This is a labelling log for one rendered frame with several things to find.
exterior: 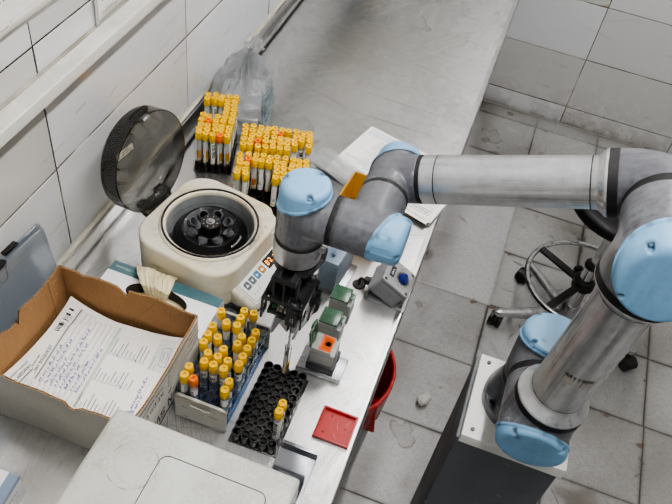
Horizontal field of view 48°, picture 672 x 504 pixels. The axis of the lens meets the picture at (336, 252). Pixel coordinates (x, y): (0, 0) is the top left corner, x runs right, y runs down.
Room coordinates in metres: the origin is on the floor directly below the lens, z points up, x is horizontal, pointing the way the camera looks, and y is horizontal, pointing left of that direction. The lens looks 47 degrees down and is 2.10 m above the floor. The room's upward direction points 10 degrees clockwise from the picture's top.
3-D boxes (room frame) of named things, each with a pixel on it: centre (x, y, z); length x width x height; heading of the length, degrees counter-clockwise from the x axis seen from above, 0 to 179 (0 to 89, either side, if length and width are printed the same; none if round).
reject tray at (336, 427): (0.71, -0.06, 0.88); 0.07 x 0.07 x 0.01; 78
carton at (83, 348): (0.71, 0.38, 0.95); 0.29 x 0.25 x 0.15; 78
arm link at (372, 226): (0.78, -0.04, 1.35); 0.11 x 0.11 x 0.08; 79
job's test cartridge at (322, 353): (0.84, -0.01, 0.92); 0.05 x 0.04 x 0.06; 78
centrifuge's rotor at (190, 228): (1.06, 0.26, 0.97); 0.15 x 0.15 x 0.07
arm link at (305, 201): (0.78, 0.05, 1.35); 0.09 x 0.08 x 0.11; 79
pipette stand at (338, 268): (1.08, -0.01, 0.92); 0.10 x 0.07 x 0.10; 163
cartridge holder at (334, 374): (0.84, -0.01, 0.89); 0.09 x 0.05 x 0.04; 78
